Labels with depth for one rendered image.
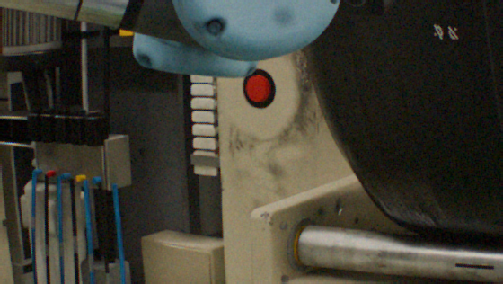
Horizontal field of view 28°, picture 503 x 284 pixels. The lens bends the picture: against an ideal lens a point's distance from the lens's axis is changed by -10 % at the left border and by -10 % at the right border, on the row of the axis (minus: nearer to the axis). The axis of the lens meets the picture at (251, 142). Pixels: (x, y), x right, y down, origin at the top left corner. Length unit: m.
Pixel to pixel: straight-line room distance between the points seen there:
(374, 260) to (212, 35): 0.70
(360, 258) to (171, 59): 0.58
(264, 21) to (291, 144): 0.80
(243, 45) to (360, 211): 0.86
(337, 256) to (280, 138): 0.18
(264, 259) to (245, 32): 0.72
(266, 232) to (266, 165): 0.14
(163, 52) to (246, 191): 0.71
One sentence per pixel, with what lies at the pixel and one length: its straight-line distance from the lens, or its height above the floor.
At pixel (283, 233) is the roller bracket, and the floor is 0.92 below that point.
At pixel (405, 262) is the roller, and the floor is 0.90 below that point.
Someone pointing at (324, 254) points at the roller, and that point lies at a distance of 1.16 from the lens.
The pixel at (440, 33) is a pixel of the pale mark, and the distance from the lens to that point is 0.90.
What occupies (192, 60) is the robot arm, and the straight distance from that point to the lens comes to 0.60.
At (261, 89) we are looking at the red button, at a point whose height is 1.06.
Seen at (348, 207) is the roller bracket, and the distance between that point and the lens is 1.28.
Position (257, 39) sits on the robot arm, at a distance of 0.45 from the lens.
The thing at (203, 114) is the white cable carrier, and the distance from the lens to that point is 1.33.
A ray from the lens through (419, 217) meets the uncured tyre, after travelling 1.07.
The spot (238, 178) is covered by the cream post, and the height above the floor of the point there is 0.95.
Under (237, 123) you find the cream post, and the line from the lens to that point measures 1.29.
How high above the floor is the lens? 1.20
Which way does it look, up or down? 9 degrees down
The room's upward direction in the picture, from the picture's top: 2 degrees counter-clockwise
